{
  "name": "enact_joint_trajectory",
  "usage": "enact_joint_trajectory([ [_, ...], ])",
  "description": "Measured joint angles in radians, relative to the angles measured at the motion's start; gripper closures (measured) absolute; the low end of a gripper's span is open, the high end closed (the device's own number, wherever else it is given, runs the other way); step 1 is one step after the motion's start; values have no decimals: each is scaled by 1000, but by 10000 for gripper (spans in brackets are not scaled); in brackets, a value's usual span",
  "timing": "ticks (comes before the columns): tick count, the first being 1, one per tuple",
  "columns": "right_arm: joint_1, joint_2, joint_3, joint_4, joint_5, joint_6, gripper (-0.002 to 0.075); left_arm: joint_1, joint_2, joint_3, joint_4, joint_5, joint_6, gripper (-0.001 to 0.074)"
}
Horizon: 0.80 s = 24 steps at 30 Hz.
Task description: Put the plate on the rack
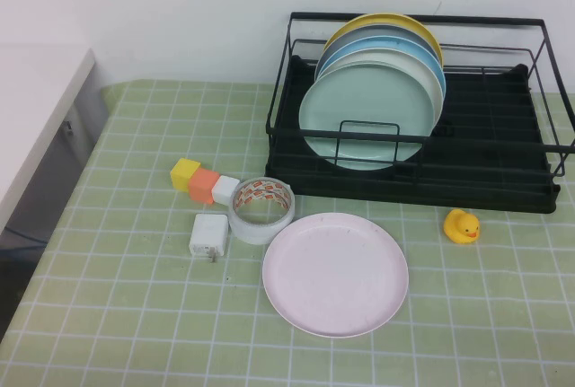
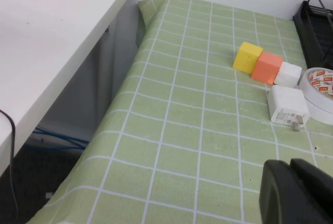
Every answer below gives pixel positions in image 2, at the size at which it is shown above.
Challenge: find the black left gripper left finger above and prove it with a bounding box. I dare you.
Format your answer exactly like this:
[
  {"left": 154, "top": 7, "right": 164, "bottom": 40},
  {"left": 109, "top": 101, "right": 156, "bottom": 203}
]
[{"left": 259, "top": 158, "right": 321, "bottom": 224}]

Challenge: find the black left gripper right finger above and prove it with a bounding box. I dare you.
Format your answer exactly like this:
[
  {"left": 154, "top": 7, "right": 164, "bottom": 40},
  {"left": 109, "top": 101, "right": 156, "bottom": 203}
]
[{"left": 290, "top": 157, "right": 333, "bottom": 224}]

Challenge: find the white power adapter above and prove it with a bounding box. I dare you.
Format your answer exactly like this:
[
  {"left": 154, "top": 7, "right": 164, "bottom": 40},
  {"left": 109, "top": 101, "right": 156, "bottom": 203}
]
[{"left": 267, "top": 85, "right": 311, "bottom": 133}]

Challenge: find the white double-sided tape roll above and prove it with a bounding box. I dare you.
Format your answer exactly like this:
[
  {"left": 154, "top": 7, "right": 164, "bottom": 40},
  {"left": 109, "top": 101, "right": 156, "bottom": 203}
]
[{"left": 298, "top": 67, "right": 333, "bottom": 125}]

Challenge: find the green checkered tablecloth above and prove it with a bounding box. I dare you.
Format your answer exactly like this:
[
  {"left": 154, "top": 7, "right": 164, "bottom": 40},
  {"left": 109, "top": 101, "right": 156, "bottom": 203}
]
[{"left": 25, "top": 0, "right": 333, "bottom": 224}]

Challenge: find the white foam block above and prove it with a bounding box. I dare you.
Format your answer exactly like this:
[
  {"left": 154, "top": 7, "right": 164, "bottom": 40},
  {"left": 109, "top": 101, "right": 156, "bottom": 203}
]
[{"left": 273, "top": 61, "right": 302, "bottom": 88}]

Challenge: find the orange foam block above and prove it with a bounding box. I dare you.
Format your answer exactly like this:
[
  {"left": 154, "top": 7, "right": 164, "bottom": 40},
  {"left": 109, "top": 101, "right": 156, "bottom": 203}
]
[{"left": 250, "top": 51, "right": 284, "bottom": 85}]

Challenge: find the yellow foam block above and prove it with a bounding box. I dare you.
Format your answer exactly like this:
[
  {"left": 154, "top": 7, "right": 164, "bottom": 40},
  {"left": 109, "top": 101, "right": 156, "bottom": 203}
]
[{"left": 232, "top": 41, "right": 264, "bottom": 74}]

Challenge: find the white side table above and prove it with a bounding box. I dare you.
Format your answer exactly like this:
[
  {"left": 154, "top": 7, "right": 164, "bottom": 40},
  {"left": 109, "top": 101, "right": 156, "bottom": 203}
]
[{"left": 0, "top": 0, "right": 144, "bottom": 178}]

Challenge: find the blue cable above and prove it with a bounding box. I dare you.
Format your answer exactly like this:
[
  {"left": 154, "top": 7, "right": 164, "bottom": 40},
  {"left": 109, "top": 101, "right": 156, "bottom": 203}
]
[{"left": 28, "top": 126, "right": 88, "bottom": 151}]

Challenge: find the thin black cable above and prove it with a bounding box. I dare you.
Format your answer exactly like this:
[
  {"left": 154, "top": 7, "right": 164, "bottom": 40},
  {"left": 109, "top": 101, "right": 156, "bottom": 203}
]
[{"left": 0, "top": 109, "right": 19, "bottom": 217}]

